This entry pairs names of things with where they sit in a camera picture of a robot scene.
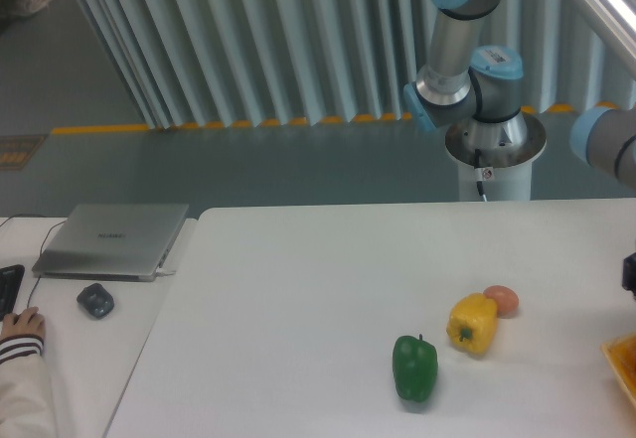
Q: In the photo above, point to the green bell pepper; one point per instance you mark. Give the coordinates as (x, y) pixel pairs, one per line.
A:
(415, 368)

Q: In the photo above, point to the corrugated white folding partition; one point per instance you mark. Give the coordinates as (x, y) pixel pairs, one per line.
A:
(262, 61)

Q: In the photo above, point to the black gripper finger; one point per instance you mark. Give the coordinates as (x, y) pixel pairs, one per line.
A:
(629, 274)

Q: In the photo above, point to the yellow bell pepper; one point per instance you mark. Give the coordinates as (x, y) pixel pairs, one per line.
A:
(472, 324)

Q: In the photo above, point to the person's hand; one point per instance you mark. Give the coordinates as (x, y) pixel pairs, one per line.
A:
(23, 334)

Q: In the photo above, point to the silver closed laptop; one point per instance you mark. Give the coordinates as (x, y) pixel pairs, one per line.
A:
(114, 242)

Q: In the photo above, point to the white striped sleeve forearm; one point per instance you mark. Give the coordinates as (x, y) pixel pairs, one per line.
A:
(27, 404)

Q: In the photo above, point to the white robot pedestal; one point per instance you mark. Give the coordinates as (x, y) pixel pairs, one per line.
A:
(494, 161)

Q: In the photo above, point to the black keyboard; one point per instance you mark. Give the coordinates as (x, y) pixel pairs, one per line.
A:
(10, 283)

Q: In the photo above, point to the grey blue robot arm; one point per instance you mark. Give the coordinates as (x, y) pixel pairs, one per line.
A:
(474, 92)

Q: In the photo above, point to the dark grey computer mouse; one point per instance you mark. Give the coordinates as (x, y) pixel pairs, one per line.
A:
(96, 301)

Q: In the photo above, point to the yellow plastic basket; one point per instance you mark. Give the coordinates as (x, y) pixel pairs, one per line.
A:
(620, 355)

